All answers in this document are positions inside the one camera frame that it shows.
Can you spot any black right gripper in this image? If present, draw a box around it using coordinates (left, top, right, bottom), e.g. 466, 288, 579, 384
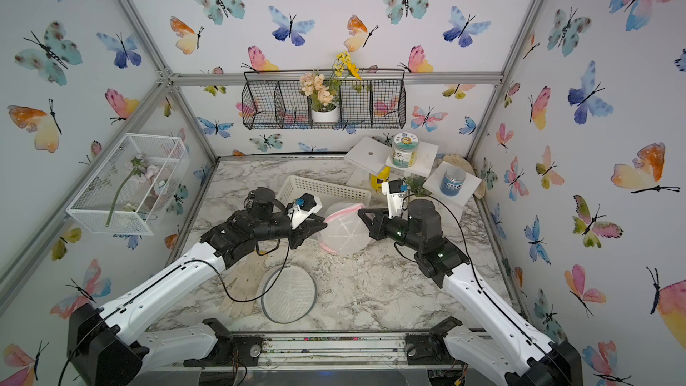
360, 207, 428, 257

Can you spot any white mesh laundry bag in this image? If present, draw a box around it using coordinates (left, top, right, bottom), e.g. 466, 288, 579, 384
257, 266, 317, 325

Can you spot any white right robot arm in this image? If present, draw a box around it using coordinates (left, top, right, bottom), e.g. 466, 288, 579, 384
357, 199, 583, 385

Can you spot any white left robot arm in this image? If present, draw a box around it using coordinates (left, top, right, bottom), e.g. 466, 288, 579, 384
67, 188, 327, 385

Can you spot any white perforated plastic basket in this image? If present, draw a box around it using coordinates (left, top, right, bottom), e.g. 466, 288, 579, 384
277, 175, 372, 243

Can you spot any yellow plastic bottle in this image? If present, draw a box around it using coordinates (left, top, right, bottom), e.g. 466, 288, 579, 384
370, 166, 391, 192

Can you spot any green artificial plant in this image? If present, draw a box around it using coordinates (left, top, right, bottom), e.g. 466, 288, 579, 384
404, 175, 432, 197

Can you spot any green lidded glass jar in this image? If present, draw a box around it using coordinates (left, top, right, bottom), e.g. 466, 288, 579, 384
391, 132, 419, 168

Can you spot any blue granule jar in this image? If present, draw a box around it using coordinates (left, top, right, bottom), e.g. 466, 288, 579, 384
439, 165, 466, 197

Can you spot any white tiered wooden shelf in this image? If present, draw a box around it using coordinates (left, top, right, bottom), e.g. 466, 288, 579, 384
344, 137, 482, 220

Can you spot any beige woven fan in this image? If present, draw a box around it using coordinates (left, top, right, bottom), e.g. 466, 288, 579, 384
443, 154, 486, 199

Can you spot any beige work glove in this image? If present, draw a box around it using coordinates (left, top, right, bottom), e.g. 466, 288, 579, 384
220, 258, 266, 320

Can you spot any white pot with flowers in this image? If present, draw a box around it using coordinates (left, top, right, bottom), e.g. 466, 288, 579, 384
299, 51, 362, 124

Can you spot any pink artificial rose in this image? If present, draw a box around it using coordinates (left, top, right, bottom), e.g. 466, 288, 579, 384
105, 154, 161, 227

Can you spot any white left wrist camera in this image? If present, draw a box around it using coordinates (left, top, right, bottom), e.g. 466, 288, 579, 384
287, 193, 323, 230

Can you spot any black wire wall basket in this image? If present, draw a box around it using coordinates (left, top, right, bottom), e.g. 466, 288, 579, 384
238, 68, 407, 134

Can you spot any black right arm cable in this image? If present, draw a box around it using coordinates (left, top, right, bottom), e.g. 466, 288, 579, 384
393, 192, 575, 386

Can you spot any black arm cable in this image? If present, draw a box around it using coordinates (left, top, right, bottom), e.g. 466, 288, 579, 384
393, 192, 575, 386
57, 200, 293, 386

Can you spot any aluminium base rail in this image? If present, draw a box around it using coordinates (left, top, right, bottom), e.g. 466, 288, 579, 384
106, 329, 558, 373

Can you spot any white wire wall basket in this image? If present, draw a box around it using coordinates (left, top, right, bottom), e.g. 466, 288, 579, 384
66, 133, 189, 236

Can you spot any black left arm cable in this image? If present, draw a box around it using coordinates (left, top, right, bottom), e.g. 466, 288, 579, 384
57, 200, 293, 386

